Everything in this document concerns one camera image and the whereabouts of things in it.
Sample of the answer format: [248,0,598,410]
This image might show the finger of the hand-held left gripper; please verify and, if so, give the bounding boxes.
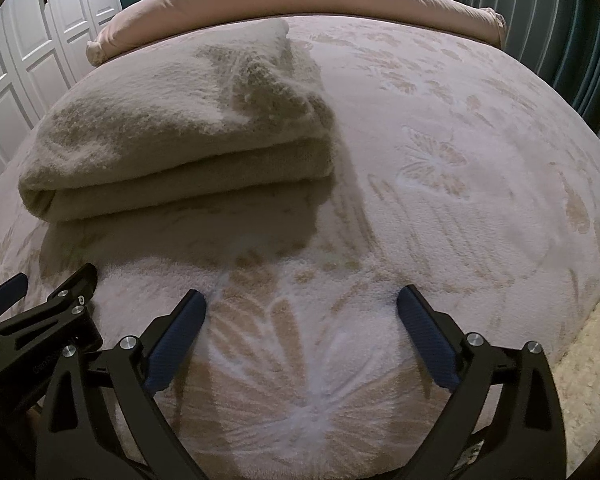
[0,273,30,330]
[30,262,100,322]

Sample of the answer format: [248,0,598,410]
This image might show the butterfly print blanket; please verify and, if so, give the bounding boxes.
[0,15,600,480]

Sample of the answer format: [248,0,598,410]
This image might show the white wardrobe doors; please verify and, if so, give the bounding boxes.
[0,0,124,192]

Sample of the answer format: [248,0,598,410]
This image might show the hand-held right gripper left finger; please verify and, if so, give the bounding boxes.
[42,289,209,480]

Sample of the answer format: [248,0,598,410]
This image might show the pink pillow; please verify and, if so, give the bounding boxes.
[86,0,509,67]

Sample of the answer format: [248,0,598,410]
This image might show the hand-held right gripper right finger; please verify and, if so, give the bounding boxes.
[396,285,568,480]

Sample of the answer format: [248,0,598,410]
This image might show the cream knit sweater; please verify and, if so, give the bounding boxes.
[17,19,339,224]

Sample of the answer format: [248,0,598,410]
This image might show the cream fluffy cloth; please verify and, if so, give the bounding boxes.
[550,297,600,467]

